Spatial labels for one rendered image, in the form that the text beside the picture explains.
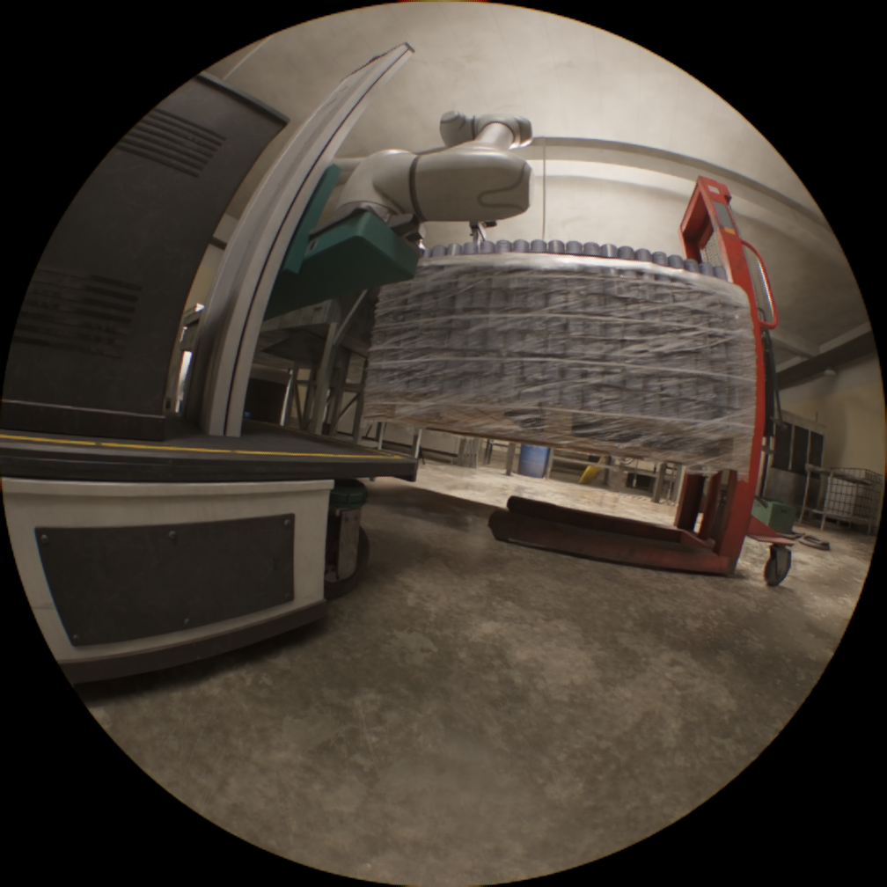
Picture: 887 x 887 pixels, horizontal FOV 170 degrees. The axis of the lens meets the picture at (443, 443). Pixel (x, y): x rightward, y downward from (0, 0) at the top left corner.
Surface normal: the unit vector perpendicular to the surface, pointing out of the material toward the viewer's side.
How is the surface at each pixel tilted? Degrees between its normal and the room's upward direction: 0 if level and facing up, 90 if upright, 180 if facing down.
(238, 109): 90
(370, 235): 90
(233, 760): 0
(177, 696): 0
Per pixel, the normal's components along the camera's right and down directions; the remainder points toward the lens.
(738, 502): -0.37, -0.03
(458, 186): -0.25, 0.77
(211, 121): 0.85, 0.16
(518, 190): 0.25, 0.83
